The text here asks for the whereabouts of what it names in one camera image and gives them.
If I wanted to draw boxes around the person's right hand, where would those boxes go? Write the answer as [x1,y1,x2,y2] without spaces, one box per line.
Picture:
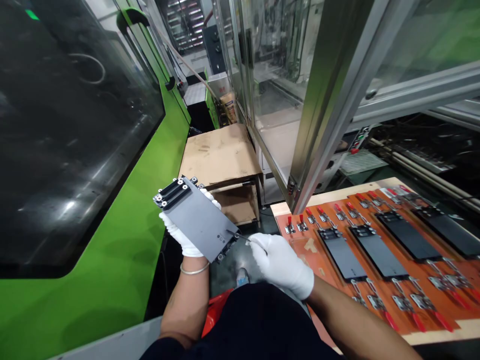
[245,232,315,301]

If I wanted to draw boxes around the person's left hand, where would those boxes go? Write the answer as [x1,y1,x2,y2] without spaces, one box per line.
[158,187,223,259]

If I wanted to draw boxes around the thin metal pick tool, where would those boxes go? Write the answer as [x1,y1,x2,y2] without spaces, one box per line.
[225,230,253,243]

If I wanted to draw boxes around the grey plastic panel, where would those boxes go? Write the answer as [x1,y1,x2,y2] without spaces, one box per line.
[152,176,241,265]

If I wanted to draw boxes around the person's foot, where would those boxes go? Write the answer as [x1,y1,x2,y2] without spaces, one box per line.
[235,266,251,289]

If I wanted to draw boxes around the plywood table board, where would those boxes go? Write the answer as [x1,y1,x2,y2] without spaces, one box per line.
[269,176,480,356]

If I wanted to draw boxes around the clear tape piece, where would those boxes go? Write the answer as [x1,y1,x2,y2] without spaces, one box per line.
[290,237,320,260]

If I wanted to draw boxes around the orange plastic bag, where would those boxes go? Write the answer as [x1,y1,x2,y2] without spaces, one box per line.
[201,287,236,339]

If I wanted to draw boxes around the person's body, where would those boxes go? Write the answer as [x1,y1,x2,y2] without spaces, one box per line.
[140,281,340,360]

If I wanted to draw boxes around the black plastic panel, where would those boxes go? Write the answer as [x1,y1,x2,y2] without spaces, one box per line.
[347,223,410,280]
[410,205,480,260]
[316,226,369,283]
[374,210,444,262]

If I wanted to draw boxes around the cardboard-covered table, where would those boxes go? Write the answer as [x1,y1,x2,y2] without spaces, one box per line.
[178,122,264,227]

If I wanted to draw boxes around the green mesh mat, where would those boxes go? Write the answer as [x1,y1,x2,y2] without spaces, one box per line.
[338,149,390,176]

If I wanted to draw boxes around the brown printed packet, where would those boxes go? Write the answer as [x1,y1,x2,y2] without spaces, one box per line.
[218,92,238,127]

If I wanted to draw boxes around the orange fixture board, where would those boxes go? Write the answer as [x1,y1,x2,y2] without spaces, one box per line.
[275,184,480,335]

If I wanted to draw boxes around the grey push-button control box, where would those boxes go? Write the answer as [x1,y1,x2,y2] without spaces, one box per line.
[349,124,373,155]

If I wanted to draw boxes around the green injection moulding machine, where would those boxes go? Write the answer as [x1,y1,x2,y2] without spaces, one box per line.
[0,0,193,360]

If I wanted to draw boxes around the black box with knobs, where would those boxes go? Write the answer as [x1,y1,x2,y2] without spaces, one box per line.
[203,25,227,76]

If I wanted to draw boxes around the row of red-handled toggle clamps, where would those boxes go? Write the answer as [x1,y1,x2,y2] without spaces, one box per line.
[350,258,480,334]
[283,186,417,235]

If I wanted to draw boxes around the aluminium-framed glass enclosure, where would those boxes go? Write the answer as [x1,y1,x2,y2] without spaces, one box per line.
[213,0,480,215]

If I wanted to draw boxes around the beige hose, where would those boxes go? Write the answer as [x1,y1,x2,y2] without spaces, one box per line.
[154,20,223,110]

